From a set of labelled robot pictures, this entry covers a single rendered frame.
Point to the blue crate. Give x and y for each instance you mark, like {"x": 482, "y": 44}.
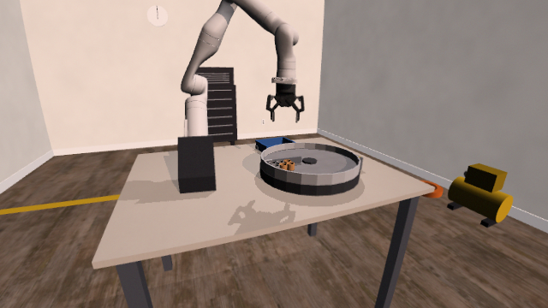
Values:
{"x": 262, "y": 144}

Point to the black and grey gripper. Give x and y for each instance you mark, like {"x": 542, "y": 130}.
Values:
{"x": 285, "y": 97}

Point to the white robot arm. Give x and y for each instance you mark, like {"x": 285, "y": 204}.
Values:
{"x": 209, "y": 40}

